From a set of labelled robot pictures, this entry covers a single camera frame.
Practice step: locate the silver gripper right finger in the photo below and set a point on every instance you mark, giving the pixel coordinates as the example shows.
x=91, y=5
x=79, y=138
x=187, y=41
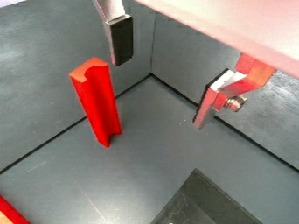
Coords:
x=224, y=92

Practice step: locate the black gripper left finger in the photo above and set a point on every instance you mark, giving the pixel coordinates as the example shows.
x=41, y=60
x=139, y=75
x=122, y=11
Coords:
x=119, y=29

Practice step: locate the red arch block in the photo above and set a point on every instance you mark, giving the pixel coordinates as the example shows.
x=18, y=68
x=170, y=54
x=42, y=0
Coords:
x=93, y=84

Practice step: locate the red shape sorter board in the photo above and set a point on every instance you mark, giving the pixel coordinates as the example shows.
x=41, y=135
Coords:
x=10, y=215

